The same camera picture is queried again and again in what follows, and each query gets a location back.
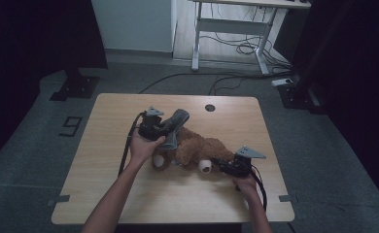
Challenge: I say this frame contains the white cabinet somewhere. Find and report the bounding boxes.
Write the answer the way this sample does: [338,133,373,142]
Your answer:
[89,0,179,54]

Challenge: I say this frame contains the grey tape strip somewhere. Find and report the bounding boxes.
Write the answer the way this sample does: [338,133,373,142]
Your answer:
[278,194,298,203]
[47,194,71,207]

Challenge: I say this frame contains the dark curtain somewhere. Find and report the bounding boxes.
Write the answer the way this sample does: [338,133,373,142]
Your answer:
[291,0,379,215]
[0,0,108,169]

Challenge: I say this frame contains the left hand-held gripper black cable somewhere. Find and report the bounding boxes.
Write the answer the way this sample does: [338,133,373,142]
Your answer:
[118,111,147,178]

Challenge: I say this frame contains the white desk frame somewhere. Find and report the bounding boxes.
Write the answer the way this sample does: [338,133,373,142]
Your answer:
[190,0,312,76]

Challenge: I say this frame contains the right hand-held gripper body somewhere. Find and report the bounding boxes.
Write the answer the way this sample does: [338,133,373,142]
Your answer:
[224,146,267,178]

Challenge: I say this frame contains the grey towel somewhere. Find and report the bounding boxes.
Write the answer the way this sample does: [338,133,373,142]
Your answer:
[159,108,190,151]

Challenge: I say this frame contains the long black floor cable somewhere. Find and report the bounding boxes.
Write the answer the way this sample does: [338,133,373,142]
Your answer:
[138,71,295,95]

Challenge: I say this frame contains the black stand base plate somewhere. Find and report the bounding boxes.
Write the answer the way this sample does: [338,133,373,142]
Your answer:
[277,82,325,115]
[49,67,101,102]

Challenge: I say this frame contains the right hand-held gripper black cable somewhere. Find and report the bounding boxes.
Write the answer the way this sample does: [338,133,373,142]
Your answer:
[249,164,268,212]

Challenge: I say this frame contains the white power strip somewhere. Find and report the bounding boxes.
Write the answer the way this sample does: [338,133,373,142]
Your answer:
[270,78,294,87]

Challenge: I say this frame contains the person's right hand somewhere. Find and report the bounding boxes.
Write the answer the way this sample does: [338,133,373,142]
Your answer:
[231,176,259,202]

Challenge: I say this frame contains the person's left hand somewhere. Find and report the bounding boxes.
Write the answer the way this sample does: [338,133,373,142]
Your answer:
[128,133,166,168]

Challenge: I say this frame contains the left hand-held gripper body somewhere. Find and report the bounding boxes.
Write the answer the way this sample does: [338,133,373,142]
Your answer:
[138,106,166,142]

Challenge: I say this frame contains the tangle of black cables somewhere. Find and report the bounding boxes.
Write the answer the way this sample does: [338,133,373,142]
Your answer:
[199,3,293,71]

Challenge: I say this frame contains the hand-held gripper black cable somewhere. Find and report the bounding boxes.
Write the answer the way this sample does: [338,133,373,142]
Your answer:
[249,164,268,212]
[118,111,147,178]

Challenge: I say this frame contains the brown teddy bear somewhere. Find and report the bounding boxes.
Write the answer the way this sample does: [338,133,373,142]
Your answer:
[152,126,235,174]

